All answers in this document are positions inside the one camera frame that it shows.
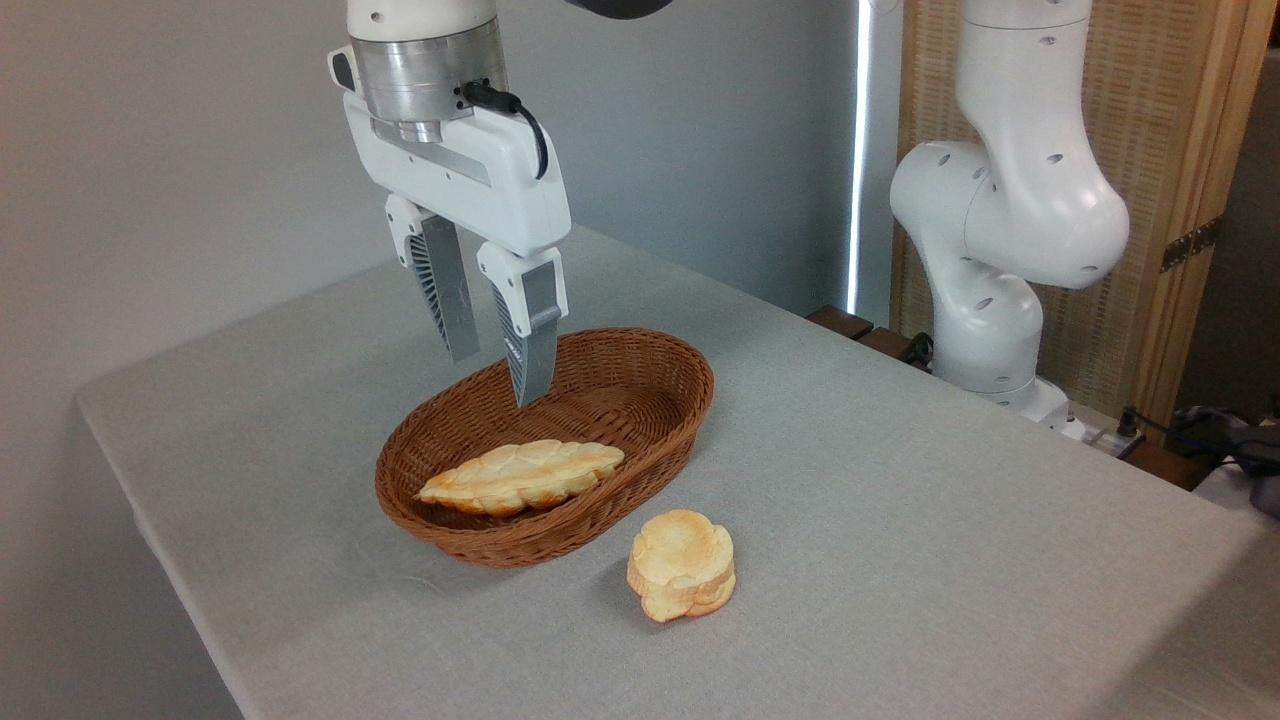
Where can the brown wicker basket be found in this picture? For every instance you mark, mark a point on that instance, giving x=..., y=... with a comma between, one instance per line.
x=620, y=400

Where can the black power plug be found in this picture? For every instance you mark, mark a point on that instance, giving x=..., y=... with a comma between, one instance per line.
x=1128, y=421

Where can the dark wooden slat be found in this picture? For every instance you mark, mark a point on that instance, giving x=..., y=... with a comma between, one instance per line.
x=885, y=342
x=840, y=321

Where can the dark grey bag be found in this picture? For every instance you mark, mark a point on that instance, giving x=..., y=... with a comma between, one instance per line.
x=1240, y=450

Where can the metal screen hinge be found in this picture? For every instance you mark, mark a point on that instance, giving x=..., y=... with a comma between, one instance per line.
x=1190, y=243

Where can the long braided bread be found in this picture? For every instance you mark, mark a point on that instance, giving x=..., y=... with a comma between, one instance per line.
x=520, y=475

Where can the woven wooden folding screen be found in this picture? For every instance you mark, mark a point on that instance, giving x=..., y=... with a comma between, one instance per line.
x=1165, y=110

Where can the round stacked bread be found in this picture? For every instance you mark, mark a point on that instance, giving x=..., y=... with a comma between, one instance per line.
x=682, y=560

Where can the white power strip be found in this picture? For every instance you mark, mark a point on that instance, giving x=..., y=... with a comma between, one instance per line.
x=1100, y=438

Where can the grey tablecloth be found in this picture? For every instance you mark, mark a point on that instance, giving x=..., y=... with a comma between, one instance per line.
x=900, y=550

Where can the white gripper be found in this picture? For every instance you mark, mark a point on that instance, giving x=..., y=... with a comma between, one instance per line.
x=500, y=185

